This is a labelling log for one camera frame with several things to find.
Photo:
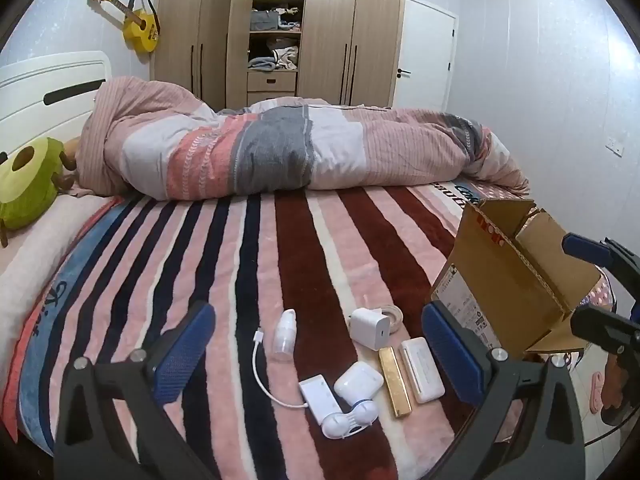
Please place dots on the white power bank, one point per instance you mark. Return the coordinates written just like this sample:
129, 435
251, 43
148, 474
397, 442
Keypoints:
422, 370

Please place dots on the white door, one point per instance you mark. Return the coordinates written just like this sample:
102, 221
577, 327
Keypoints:
425, 55

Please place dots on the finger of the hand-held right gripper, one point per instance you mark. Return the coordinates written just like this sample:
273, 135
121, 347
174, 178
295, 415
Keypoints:
602, 327
582, 247

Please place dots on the white earbud case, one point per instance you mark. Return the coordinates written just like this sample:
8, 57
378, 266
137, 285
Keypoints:
359, 382

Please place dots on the wooden wardrobe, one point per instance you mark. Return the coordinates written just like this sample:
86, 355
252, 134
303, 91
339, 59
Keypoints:
330, 35

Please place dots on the gold metal bar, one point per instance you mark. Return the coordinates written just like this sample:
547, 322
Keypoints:
395, 382

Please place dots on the grey storage box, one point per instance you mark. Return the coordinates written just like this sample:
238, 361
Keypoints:
263, 21

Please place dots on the white charger plug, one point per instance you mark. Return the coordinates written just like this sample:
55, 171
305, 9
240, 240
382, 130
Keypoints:
369, 328

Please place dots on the brown cardboard box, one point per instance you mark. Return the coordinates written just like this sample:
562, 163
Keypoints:
500, 270

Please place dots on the pink slipper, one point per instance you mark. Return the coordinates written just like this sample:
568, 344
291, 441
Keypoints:
598, 392

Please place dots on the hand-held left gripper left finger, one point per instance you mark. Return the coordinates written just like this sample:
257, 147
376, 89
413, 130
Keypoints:
186, 344

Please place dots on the pile of folded clothes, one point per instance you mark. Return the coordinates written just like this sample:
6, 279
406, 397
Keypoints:
275, 57

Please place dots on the white headboard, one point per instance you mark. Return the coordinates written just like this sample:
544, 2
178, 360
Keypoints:
45, 90

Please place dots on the white wall socket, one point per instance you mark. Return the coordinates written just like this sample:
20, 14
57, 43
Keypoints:
615, 146

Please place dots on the striped plush blanket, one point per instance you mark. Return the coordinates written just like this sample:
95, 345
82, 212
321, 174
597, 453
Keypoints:
250, 270

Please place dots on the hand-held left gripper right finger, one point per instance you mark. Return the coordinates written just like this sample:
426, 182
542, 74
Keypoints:
450, 355

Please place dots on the green avocado plush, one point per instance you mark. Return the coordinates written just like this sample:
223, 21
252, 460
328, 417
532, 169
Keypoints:
22, 185

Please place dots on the yellow guitar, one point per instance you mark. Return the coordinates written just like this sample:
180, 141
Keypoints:
139, 27

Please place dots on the white and blue safety lock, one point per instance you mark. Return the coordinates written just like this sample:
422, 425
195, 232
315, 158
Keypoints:
347, 419

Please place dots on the pink and grey quilt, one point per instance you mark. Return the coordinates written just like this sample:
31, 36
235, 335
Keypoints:
280, 145

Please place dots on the white tape roll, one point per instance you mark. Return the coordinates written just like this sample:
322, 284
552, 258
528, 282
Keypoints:
396, 316

